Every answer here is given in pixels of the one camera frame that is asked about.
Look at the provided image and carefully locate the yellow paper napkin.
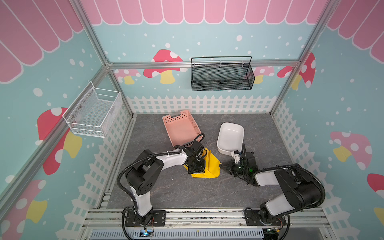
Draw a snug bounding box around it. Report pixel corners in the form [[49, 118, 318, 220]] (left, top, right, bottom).
[[184, 148, 221, 179]]

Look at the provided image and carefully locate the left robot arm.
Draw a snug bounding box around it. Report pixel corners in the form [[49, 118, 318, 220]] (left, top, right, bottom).
[[117, 133, 208, 228]]

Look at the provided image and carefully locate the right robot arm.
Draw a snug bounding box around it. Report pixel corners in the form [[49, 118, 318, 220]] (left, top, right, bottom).
[[219, 151, 326, 226]]

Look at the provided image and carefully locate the white plastic tray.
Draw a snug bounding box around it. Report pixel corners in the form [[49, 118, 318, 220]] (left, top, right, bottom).
[[217, 123, 245, 156]]

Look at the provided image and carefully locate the pink perforated basket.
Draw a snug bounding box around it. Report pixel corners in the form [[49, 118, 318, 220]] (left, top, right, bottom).
[[162, 110, 202, 146]]

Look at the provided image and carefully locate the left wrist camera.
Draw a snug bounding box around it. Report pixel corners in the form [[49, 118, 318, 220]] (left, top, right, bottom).
[[190, 141, 204, 155]]

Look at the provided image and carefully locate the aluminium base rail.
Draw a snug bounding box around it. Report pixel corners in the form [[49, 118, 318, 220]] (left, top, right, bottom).
[[78, 208, 337, 240]]

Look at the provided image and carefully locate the black wire wall basket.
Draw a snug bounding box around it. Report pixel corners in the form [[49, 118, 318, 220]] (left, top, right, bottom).
[[191, 56, 256, 92]]

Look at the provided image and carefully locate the white wire wall basket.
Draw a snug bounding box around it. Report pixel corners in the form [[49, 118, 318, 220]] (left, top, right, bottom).
[[63, 82, 123, 138]]

